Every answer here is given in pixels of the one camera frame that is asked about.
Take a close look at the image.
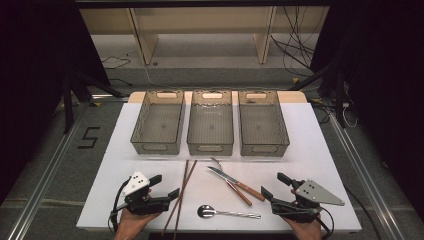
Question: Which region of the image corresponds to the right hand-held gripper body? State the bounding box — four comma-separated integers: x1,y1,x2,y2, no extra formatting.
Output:
270,179,346,224

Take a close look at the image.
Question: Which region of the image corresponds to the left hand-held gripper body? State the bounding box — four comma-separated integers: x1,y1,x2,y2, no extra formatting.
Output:
120,170,172,216

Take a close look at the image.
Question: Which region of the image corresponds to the brown wooden chopstick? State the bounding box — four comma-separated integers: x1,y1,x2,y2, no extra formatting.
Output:
161,160,198,236
173,159,190,240

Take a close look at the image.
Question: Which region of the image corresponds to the wooden-handled fork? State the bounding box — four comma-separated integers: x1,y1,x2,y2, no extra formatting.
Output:
210,157,254,207

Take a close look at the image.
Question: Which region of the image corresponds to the wooden-handled table knife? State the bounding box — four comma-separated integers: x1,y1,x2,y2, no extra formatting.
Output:
207,166,267,202

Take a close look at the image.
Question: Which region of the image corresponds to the shiny metal spoon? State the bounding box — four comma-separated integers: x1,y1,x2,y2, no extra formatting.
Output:
196,204,263,220

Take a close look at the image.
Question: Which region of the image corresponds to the smoky clear plastic basket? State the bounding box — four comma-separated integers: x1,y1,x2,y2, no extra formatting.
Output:
237,89,291,158
186,89,235,157
130,89,186,156

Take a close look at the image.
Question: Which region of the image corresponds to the person's right hand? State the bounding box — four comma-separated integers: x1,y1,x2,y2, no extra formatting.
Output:
283,214,324,240

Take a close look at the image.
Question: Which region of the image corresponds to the person's left hand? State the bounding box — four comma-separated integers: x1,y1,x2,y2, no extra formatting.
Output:
114,209,163,240

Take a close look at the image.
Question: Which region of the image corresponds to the white table sheet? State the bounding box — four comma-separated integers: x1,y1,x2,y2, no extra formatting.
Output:
75,102,363,234

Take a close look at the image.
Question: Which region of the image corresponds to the black metal stand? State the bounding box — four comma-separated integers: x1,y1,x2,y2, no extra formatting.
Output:
289,61,348,130

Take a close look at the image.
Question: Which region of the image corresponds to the black tripod stand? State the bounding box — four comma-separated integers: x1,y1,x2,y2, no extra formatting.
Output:
60,70,126,135

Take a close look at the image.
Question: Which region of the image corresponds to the light wooden shelf unit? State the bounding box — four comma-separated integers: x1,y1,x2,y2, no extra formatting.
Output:
79,6,331,66

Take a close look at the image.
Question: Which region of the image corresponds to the left hand-held gripper cable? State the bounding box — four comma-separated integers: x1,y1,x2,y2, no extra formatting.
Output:
108,178,132,234

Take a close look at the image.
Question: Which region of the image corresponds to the hand-held gripper cable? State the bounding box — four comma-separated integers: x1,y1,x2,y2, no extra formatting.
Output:
318,205,336,240
108,178,132,234

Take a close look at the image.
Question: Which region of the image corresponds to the right hand-held gripper cable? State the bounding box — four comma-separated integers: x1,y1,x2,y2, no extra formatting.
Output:
318,205,336,240

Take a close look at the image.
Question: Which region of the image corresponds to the thick black floor cable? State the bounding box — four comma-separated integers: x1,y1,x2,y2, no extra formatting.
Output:
344,185,383,240

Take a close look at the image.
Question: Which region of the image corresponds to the aluminium floor rail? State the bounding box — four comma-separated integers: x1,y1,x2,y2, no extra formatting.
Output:
327,112,407,240
5,94,132,240

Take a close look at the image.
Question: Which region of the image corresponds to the thin black floor cable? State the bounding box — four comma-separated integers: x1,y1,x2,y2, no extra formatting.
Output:
100,55,132,71

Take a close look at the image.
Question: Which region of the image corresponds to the bundle of hanging black cables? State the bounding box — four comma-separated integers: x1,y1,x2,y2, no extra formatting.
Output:
269,5,322,78

